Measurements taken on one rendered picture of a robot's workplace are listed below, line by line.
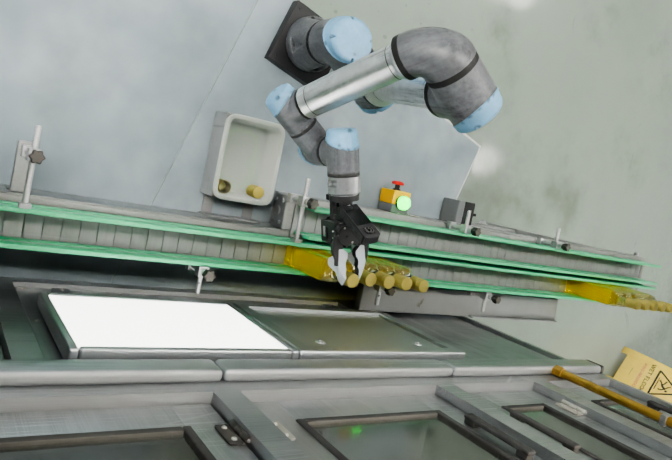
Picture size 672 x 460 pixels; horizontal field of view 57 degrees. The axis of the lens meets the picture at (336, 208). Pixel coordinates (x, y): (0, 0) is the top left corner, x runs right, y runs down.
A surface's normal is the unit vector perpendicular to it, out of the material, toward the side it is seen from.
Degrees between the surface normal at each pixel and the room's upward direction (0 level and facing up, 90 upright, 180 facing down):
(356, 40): 9
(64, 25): 0
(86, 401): 0
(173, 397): 0
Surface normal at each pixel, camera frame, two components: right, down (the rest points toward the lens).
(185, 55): 0.54, 0.15
